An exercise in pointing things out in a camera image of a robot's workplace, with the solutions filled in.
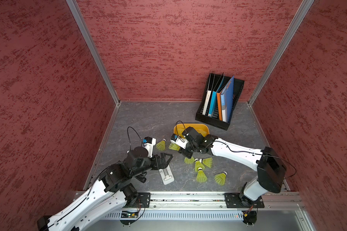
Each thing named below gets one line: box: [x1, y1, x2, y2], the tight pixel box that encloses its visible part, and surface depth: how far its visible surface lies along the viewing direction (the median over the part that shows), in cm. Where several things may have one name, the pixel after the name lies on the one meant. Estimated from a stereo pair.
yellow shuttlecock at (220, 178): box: [213, 170, 228, 186], surface depth 83 cm
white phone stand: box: [158, 164, 175, 186], surface depth 83 cm
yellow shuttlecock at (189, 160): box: [184, 155, 195, 165], surface depth 89 cm
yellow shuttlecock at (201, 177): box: [196, 166, 208, 183], surface depth 83 cm
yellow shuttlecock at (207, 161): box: [199, 157, 213, 169], surface depth 85 cm
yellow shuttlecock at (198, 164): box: [194, 157, 205, 173], surface depth 85 cm
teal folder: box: [208, 75, 225, 117], surface depth 94 cm
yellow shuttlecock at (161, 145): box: [156, 138, 167, 151], surface depth 96 cm
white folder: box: [202, 71, 216, 116], surface depth 92 cm
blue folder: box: [220, 75, 235, 123], surface depth 94 cm
